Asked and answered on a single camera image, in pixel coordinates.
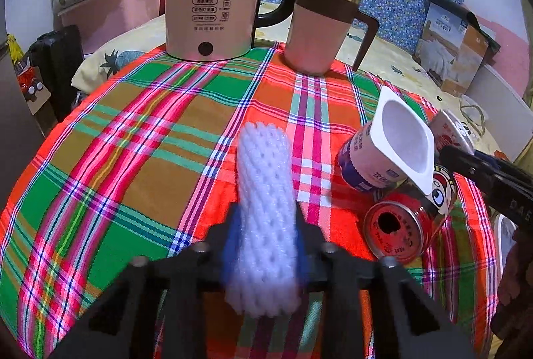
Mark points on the red yellow paper decoration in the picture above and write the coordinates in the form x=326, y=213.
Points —
x=29, y=80

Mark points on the red cartoon drink can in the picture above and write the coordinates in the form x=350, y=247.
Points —
x=395, y=230

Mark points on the white foam fruit net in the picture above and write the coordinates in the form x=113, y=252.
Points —
x=262, y=196

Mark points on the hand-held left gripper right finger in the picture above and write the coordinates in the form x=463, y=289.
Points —
x=303, y=259

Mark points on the white trash bin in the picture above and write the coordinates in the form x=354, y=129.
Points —
x=504, y=234

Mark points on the cardboard quilt box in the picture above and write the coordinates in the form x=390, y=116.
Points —
x=441, y=50

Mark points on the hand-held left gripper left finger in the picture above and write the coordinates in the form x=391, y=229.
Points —
x=230, y=246

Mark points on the white yogurt cup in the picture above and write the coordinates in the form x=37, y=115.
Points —
x=366, y=163

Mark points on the small white carton box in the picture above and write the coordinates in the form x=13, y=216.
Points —
x=452, y=130

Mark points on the white board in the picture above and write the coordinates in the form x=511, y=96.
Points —
x=499, y=113

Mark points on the black suitcase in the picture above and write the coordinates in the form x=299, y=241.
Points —
x=58, y=63

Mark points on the pink storage box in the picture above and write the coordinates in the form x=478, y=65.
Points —
x=116, y=17

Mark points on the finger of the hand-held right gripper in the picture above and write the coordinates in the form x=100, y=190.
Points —
x=491, y=161
x=462, y=161

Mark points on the plaid tablecloth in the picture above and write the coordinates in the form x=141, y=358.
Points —
x=125, y=134

